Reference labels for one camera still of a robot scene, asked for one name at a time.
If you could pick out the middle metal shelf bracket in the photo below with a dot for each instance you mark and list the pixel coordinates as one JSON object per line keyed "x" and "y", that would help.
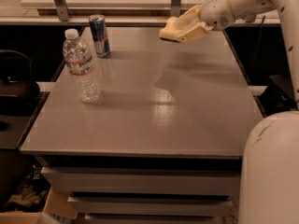
{"x": 175, "y": 6}

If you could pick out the blue silver energy drink can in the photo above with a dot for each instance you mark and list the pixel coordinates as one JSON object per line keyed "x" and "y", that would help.
{"x": 99, "y": 33}

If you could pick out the metal shelf bracket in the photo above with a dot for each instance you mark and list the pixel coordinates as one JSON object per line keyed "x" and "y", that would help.
{"x": 175, "y": 6}
{"x": 62, "y": 10}

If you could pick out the cardboard box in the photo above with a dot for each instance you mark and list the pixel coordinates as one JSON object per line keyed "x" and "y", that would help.
{"x": 57, "y": 210}

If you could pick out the clear plastic water bottle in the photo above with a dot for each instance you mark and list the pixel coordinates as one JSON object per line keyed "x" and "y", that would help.
{"x": 79, "y": 61}

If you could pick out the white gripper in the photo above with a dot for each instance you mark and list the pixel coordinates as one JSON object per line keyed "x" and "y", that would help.
{"x": 215, "y": 12}

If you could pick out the grey drawer cabinet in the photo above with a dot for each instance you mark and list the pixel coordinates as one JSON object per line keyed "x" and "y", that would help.
{"x": 145, "y": 189}

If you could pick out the left metal shelf bracket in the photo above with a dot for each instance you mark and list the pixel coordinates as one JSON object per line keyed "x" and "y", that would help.
{"x": 62, "y": 10}

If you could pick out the yellow sponge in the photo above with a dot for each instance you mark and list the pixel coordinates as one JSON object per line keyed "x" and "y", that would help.
{"x": 173, "y": 30}

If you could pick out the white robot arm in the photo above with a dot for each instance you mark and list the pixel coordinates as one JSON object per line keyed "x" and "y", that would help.
{"x": 270, "y": 171}

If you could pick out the black chair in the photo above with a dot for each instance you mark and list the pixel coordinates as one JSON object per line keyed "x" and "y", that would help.
{"x": 19, "y": 93}

